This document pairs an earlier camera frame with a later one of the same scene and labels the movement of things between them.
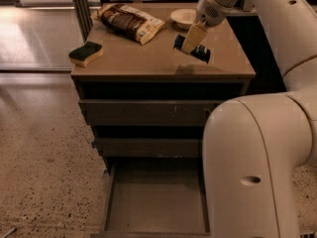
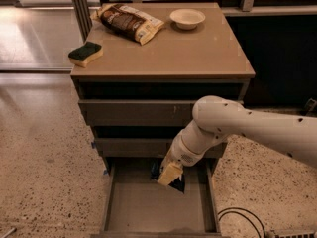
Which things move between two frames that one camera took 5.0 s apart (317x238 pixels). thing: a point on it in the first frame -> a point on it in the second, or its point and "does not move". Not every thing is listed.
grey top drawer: x=148 y=112 does not move
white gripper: x=209 y=13 -> x=180 y=153
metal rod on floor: x=13 y=228 does not move
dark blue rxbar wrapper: x=200 y=52 -> x=155 y=170
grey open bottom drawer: x=156 y=197 does not move
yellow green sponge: x=85 y=54 does not move
